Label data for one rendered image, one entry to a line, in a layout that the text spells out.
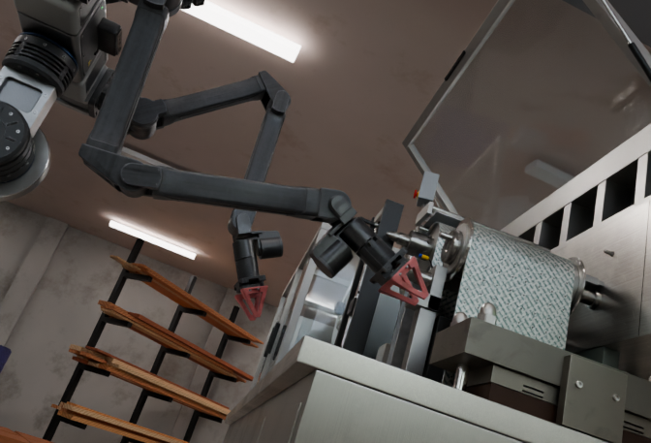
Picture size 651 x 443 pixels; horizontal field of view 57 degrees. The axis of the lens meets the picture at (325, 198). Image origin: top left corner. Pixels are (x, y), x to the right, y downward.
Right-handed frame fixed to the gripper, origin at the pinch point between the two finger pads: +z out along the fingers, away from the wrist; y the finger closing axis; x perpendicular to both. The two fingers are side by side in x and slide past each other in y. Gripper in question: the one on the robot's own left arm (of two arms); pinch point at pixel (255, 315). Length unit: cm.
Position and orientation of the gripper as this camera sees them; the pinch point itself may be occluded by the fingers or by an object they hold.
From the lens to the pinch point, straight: 157.5
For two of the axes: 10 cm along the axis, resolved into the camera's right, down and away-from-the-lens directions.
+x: -9.3, 0.8, -3.6
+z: 1.9, 9.4, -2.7
